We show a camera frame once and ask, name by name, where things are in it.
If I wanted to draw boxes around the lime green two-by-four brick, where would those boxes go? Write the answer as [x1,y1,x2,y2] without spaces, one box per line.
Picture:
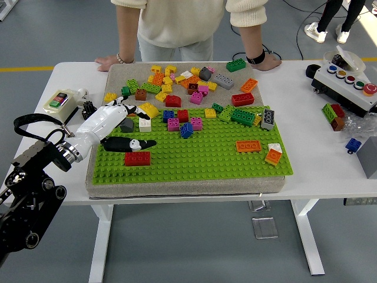
[140,82,162,95]

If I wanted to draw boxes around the large clear plastic case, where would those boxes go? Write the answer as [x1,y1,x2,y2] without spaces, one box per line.
[252,217,279,239]

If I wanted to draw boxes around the clear plastic container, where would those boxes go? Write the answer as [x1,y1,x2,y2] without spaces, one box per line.
[323,45,366,74]

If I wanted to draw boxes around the table height control panel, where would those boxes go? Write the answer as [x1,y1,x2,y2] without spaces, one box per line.
[343,197,377,206]

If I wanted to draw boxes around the black gear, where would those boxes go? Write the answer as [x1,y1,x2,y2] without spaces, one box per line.
[81,100,98,120]

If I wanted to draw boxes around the blue brick with keyring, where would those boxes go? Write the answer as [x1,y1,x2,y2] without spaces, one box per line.
[345,137,362,154]

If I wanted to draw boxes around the large orange brick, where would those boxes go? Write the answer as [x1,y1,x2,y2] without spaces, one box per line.
[179,75,201,89]

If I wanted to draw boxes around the orange two-by-four brick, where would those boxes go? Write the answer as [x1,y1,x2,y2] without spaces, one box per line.
[235,140,262,154]
[240,78,259,94]

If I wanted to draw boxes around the bead bracelet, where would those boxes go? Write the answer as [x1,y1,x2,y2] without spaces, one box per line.
[116,52,136,65]

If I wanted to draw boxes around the white push-button control box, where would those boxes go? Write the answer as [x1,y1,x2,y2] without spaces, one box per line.
[311,63,377,118]

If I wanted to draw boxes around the black wristband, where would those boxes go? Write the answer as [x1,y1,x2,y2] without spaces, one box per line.
[246,49,266,65]

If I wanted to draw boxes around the white desk frame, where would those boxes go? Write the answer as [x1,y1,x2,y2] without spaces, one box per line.
[0,0,16,22]

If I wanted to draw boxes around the person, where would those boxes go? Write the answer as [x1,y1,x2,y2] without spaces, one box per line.
[111,0,269,62]

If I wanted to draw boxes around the green studded baseplate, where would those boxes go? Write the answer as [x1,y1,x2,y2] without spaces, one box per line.
[91,105,295,186]

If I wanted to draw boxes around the white table leg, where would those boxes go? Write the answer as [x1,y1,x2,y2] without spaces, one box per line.
[290,199,326,277]
[88,204,114,283]

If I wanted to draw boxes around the dark green two-by-four brick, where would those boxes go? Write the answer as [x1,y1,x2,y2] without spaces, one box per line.
[226,57,247,73]
[230,108,256,127]

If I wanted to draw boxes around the small clear plastic case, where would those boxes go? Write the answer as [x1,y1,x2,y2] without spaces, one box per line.
[248,200,267,212]

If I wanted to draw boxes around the red curved brick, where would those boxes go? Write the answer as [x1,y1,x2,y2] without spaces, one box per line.
[164,94,182,108]

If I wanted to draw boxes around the grey two-by-four brick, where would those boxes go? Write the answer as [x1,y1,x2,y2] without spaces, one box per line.
[260,108,276,131]
[212,73,235,90]

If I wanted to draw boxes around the beige switch box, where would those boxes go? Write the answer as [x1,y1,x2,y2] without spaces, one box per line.
[43,88,80,123]

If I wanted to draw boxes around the red two-by-four brick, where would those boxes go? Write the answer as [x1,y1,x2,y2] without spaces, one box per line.
[231,92,255,107]
[124,151,151,167]

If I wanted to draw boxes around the white two-by-two brick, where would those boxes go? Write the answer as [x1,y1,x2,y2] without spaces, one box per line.
[138,117,153,133]

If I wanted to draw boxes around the person's left hand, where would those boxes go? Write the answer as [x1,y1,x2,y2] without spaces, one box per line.
[250,54,283,72]

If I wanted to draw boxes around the orange and yellow brick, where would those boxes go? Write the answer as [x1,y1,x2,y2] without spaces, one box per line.
[264,149,281,166]

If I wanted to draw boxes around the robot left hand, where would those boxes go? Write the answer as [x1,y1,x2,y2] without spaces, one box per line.
[72,96,157,162]

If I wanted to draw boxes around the clear plastic bag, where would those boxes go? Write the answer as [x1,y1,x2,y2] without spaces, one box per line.
[341,113,377,141]

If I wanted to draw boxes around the black floor cable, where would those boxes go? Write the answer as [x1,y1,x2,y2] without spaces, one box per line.
[295,0,328,61]
[230,22,283,62]

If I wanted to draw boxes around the grey box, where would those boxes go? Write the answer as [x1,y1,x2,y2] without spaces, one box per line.
[355,136,377,180]

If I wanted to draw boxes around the black ring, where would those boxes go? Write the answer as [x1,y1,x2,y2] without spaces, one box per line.
[305,64,322,80]

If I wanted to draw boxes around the person's right hand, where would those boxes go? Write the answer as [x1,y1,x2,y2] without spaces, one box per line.
[94,54,120,73]

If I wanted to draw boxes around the yellow curved brick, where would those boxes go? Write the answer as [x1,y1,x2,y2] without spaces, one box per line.
[138,102,160,119]

